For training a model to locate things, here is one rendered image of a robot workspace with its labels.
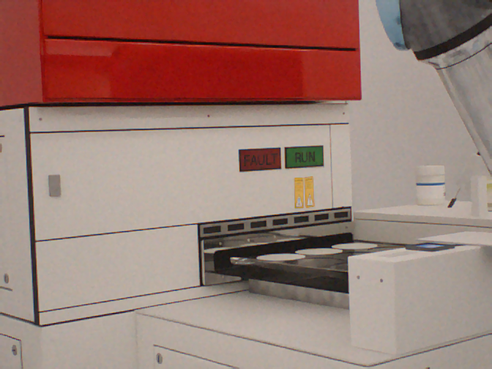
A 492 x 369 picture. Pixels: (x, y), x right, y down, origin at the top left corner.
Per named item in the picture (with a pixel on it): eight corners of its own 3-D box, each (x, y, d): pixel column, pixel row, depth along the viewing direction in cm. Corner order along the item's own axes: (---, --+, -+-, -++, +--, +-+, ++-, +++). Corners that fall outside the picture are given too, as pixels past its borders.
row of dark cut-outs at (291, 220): (198, 236, 190) (198, 225, 190) (348, 218, 217) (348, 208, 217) (200, 237, 189) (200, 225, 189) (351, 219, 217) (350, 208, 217)
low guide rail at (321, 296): (249, 292, 195) (248, 278, 195) (256, 291, 196) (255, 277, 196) (434, 324, 156) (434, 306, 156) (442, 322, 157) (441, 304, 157)
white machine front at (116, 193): (34, 323, 169) (23, 106, 167) (347, 270, 220) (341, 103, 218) (42, 326, 167) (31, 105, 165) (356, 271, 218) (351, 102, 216)
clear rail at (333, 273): (228, 263, 190) (228, 257, 190) (233, 263, 191) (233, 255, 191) (357, 281, 161) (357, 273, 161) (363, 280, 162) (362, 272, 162)
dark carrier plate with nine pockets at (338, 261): (237, 261, 190) (237, 258, 190) (353, 244, 212) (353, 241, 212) (357, 276, 164) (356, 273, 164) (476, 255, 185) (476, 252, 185)
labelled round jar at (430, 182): (410, 205, 228) (409, 166, 228) (429, 203, 233) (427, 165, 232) (433, 206, 223) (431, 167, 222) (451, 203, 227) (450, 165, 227)
